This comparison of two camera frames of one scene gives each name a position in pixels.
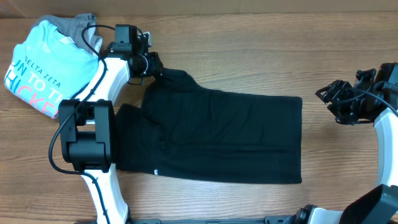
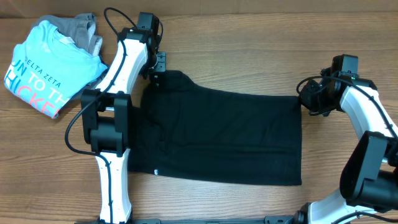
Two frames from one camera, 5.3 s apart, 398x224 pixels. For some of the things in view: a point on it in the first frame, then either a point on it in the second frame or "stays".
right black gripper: [341, 88] -> [305, 99]
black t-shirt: [183, 128] stays
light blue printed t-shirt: [46, 68] stays
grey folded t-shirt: [73, 27] stays
